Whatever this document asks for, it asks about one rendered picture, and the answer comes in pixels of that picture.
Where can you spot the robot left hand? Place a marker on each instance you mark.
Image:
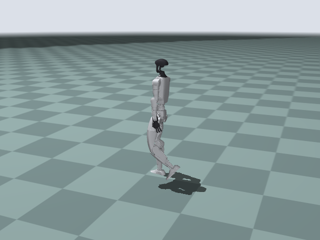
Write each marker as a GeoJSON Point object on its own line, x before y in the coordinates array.
{"type": "Point", "coordinates": [156, 125]}

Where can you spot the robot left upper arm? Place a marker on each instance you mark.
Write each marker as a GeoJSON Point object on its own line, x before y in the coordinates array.
{"type": "Point", "coordinates": [155, 86]}

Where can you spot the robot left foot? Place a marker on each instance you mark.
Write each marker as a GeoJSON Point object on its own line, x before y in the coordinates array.
{"type": "Point", "coordinates": [171, 172]}

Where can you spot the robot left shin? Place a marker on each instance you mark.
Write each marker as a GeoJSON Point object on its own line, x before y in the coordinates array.
{"type": "Point", "coordinates": [161, 157]}

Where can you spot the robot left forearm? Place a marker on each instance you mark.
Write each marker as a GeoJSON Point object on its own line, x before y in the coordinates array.
{"type": "Point", "coordinates": [154, 109]}

